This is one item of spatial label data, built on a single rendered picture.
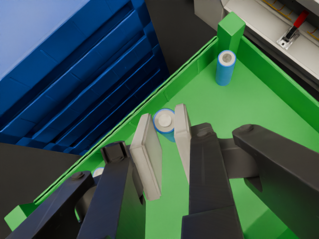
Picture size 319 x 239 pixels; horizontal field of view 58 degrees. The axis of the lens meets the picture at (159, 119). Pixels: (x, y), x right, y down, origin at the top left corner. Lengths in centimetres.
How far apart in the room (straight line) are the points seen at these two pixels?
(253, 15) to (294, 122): 40
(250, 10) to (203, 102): 40
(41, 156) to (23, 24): 48
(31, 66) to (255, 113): 28
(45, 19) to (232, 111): 28
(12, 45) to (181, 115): 34
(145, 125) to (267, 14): 57
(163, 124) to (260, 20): 54
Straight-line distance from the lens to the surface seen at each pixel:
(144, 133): 16
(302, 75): 81
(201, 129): 16
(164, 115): 20
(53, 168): 85
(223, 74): 32
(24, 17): 47
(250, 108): 35
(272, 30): 70
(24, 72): 40
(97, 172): 29
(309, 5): 56
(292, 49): 69
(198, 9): 83
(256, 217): 35
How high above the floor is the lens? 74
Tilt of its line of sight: 76 degrees down
